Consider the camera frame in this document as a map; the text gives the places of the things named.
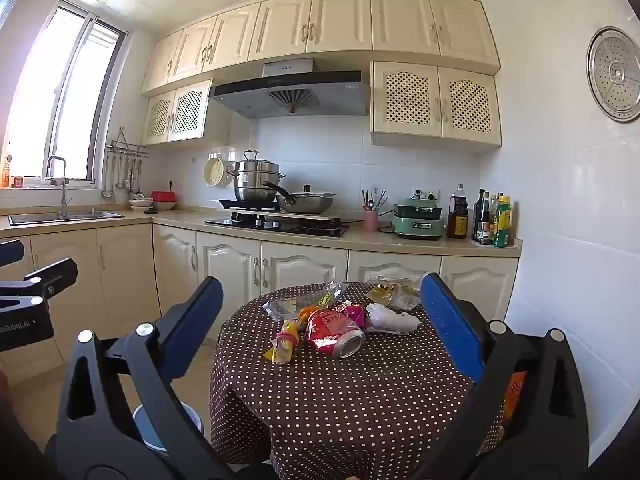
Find brown polka dot tablecloth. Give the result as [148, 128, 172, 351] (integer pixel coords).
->
[209, 281, 506, 480]

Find white plastic bag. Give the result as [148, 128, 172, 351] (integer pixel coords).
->
[365, 302, 421, 336]

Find cream upper wall cabinets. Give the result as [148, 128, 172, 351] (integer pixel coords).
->
[141, 0, 501, 96]

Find black gas stove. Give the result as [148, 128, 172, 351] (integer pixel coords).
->
[204, 211, 348, 238]

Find orange plastic bag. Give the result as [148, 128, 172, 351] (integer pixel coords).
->
[502, 371, 528, 428]

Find pale blue waste bin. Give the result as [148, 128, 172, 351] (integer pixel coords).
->
[131, 401, 204, 456]

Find dark sauce bottle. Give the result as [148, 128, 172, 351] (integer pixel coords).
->
[472, 189, 488, 241]
[477, 204, 494, 246]

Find sliding window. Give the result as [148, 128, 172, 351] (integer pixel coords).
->
[5, 0, 128, 191]

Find grey range hood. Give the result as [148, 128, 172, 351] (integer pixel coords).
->
[208, 58, 371, 120]

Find green electric cooker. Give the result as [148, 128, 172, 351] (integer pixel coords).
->
[391, 197, 446, 241]

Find cream round colander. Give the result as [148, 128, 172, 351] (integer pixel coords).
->
[203, 157, 236, 189]

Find crushed red can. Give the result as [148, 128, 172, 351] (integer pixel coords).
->
[306, 308, 367, 359]

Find metal utensil rack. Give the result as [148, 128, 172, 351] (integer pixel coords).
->
[105, 127, 152, 157]

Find clear yellow printed plastic bag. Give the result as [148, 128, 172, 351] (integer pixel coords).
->
[263, 281, 348, 322]

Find large brown sauce bottle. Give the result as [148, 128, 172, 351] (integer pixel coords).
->
[446, 183, 469, 239]

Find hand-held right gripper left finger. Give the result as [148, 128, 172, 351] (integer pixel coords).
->
[44, 276, 236, 480]

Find round metal steamer plate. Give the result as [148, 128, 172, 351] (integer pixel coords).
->
[586, 26, 640, 123]

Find steel steamer pot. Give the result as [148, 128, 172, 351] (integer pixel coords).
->
[226, 150, 287, 203]

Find steel kitchen faucet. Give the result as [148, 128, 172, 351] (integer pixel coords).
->
[44, 156, 71, 220]

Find steel sink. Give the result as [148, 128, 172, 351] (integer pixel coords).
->
[7, 210, 126, 226]

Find yellow pink snack wrapper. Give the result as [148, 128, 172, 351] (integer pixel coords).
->
[263, 319, 307, 364]

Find cream board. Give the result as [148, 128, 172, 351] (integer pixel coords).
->
[229, 211, 329, 222]

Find gold foil wrapper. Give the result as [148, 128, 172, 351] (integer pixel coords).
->
[366, 284, 396, 307]

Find green yellow bottle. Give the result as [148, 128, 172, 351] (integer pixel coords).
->
[492, 196, 513, 248]

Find steel wok with lid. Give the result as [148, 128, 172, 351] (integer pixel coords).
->
[262, 181, 337, 214]

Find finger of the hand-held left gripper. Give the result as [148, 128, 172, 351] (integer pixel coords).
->
[0, 258, 79, 307]
[0, 239, 26, 267]

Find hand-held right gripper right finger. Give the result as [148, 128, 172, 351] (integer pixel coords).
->
[415, 272, 591, 480]

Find small clear wrapper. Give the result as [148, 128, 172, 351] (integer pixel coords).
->
[389, 282, 423, 311]

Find black induction cooker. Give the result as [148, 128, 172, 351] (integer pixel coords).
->
[218, 198, 282, 212]

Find row of hanging utensils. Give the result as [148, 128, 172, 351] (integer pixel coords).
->
[101, 154, 147, 200]

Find cream lattice door cabinet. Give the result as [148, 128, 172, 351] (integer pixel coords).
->
[141, 79, 213, 147]
[370, 61, 502, 153]

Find cream base cabinets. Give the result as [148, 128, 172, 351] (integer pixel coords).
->
[0, 220, 523, 376]

